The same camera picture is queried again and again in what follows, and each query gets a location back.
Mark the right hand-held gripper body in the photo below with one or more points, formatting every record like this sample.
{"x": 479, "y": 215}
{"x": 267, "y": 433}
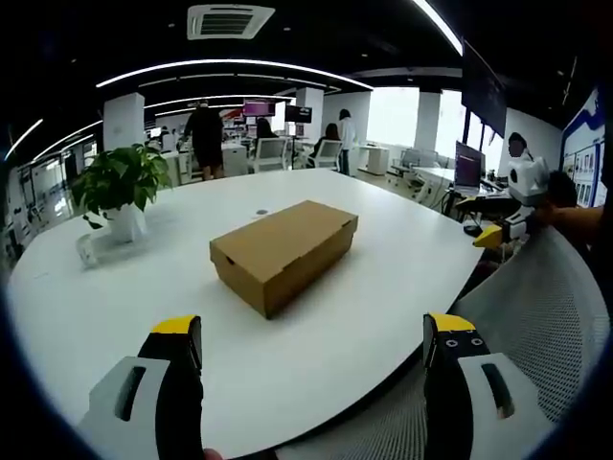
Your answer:
{"x": 527, "y": 179}

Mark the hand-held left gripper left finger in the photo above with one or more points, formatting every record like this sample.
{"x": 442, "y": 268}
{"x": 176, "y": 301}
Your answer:
{"x": 143, "y": 383}

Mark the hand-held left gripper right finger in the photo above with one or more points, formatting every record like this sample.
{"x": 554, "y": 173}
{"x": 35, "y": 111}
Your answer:
{"x": 479, "y": 383}

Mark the brown cardboard shoe box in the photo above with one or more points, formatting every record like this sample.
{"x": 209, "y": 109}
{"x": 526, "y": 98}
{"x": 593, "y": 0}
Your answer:
{"x": 282, "y": 249}

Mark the person's right hand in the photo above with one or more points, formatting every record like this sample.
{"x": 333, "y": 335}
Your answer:
{"x": 562, "y": 189}

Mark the person's left hand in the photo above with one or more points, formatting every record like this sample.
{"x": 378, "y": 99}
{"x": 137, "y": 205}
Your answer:
{"x": 212, "y": 454}

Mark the small black object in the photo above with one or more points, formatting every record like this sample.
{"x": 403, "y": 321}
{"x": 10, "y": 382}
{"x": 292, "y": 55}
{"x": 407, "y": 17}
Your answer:
{"x": 473, "y": 230}

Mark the large desk monitor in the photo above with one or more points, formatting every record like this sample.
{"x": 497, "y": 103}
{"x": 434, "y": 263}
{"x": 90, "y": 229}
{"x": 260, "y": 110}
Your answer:
{"x": 468, "y": 165}

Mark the grey mesh office chair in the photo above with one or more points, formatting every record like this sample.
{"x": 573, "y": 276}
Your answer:
{"x": 527, "y": 297}

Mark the hanging dark display screen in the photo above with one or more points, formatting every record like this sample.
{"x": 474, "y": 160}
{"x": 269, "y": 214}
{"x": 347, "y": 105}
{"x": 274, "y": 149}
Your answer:
{"x": 483, "y": 91}

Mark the white office desk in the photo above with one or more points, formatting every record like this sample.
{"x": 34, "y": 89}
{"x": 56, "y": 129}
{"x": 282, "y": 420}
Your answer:
{"x": 373, "y": 158}

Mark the clear plastic container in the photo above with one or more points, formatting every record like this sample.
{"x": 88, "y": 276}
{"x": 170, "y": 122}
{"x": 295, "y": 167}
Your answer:
{"x": 91, "y": 249}

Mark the straight ceiling light strip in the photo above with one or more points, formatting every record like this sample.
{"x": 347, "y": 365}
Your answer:
{"x": 440, "y": 24}

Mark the white mesh office chair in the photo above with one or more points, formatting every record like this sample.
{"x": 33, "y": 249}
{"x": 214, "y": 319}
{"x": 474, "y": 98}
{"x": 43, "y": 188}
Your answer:
{"x": 269, "y": 154}
{"x": 329, "y": 153}

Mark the green potted plant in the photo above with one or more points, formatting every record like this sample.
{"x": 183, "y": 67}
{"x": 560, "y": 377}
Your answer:
{"x": 122, "y": 182}

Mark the dark monitor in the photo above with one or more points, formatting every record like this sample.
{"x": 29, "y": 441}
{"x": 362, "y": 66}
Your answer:
{"x": 299, "y": 114}

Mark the white cabinet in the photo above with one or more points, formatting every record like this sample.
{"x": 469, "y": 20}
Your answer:
{"x": 234, "y": 159}

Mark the pink lit monitor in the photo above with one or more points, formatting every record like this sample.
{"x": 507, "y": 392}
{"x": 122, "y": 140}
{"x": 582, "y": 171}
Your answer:
{"x": 259, "y": 107}

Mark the long curved ceiling light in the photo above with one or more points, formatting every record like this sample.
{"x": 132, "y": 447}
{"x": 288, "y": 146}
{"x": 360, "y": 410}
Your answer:
{"x": 230, "y": 62}

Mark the white ceiling air vent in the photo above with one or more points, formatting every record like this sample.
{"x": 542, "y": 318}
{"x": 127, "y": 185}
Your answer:
{"x": 229, "y": 21}

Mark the wall poster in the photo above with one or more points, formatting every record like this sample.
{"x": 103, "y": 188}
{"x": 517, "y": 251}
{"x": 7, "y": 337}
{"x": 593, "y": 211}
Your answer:
{"x": 582, "y": 153}

